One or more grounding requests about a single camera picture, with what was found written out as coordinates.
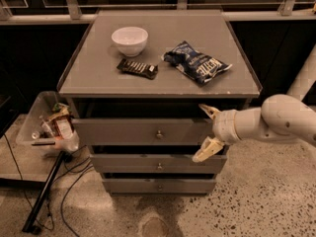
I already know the grey top drawer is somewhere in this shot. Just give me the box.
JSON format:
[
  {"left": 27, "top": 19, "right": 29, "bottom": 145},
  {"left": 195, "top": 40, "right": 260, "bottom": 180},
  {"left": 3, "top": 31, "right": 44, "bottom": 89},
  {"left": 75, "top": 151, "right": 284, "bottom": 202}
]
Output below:
[{"left": 73, "top": 118, "right": 214, "bottom": 146}]

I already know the grey middle drawer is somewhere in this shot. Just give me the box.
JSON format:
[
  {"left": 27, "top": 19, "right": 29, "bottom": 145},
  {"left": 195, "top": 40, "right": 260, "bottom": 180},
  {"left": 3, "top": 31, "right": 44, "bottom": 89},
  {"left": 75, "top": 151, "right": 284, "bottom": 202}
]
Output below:
[{"left": 91, "top": 154, "right": 227, "bottom": 174}]

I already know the grey drawer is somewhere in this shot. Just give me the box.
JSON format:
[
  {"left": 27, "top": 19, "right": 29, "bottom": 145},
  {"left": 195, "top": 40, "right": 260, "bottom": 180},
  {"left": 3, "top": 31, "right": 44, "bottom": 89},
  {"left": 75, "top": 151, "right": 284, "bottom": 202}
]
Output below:
[
  {"left": 73, "top": 118, "right": 214, "bottom": 146},
  {"left": 91, "top": 154, "right": 227, "bottom": 174},
  {"left": 103, "top": 179, "right": 216, "bottom": 195}
]

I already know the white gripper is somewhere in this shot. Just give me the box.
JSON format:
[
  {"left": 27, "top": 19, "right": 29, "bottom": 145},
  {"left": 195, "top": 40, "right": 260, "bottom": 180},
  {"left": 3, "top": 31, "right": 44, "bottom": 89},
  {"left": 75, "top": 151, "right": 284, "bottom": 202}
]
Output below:
[{"left": 193, "top": 104, "right": 240, "bottom": 163}]

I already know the blue chip bag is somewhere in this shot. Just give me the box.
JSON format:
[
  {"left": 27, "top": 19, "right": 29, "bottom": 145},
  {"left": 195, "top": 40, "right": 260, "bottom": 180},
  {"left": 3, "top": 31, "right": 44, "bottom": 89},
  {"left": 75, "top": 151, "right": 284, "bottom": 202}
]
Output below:
[{"left": 162, "top": 40, "right": 232, "bottom": 85}]

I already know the brown labelled snack package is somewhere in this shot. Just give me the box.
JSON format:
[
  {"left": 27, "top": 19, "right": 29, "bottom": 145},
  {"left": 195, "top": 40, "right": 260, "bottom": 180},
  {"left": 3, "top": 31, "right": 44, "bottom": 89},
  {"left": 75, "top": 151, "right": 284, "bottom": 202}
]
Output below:
[{"left": 48, "top": 114, "right": 74, "bottom": 139}]

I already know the clear plastic bin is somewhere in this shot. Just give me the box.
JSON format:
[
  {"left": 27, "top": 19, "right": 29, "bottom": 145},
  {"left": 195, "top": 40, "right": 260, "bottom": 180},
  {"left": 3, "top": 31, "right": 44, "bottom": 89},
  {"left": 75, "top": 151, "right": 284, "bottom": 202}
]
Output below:
[{"left": 16, "top": 91, "right": 79, "bottom": 157}]

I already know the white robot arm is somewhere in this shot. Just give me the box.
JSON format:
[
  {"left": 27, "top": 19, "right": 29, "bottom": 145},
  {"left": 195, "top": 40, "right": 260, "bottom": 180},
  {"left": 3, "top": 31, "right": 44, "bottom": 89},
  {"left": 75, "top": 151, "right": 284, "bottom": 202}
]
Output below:
[{"left": 193, "top": 46, "right": 316, "bottom": 163}]

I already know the black metal stand leg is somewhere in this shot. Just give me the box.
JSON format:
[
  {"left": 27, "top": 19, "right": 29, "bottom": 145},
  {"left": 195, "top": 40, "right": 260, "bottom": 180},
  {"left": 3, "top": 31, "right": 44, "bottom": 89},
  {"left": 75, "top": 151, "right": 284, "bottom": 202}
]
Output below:
[{"left": 22, "top": 151, "right": 66, "bottom": 233}]

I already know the green snack packet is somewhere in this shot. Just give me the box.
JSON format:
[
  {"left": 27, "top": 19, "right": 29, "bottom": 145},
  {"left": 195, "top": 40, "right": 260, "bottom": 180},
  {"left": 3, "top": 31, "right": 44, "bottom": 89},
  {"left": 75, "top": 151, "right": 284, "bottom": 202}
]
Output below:
[{"left": 52, "top": 103, "right": 69, "bottom": 114}]

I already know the white ceramic bowl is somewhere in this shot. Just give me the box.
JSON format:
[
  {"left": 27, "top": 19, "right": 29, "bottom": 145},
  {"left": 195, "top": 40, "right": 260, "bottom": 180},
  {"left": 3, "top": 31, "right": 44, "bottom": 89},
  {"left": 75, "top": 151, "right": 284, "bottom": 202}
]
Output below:
[{"left": 112, "top": 27, "right": 149, "bottom": 57}]

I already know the grey bottom drawer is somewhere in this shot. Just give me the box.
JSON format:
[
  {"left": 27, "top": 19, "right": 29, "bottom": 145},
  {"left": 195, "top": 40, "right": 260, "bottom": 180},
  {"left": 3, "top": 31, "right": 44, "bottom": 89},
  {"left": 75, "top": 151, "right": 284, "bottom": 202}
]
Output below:
[{"left": 103, "top": 179, "right": 216, "bottom": 195}]

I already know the metal window railing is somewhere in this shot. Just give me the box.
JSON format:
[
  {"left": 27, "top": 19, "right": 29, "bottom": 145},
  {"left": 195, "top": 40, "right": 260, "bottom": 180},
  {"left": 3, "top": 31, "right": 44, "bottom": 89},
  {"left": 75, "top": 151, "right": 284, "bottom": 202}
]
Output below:
[{"left": 0, "top": 0, "right": 316, "bottom": 25}]

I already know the grey drawer cabinet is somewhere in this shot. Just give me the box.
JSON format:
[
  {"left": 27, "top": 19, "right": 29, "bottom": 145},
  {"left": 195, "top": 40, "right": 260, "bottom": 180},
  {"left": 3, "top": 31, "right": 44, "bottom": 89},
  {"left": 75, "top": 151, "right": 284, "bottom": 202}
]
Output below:
[{"left": 57, "top": 10, "right": 261, "bottom": 181}]

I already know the black floor cable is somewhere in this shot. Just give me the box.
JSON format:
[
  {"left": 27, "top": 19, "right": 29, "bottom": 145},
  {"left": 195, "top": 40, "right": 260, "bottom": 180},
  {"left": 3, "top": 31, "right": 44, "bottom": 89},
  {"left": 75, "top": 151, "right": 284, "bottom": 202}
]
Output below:
[{"left": 3, "top": 133, "right": 95, "bottom": 237}]

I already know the black snack bar wrapper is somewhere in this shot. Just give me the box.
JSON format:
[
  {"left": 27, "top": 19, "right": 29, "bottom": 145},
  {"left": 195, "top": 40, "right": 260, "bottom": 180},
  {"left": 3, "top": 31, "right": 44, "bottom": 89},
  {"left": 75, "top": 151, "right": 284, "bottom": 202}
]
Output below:
[{"left": 117, "top": 58, "right": 158, "bottom": 80}]

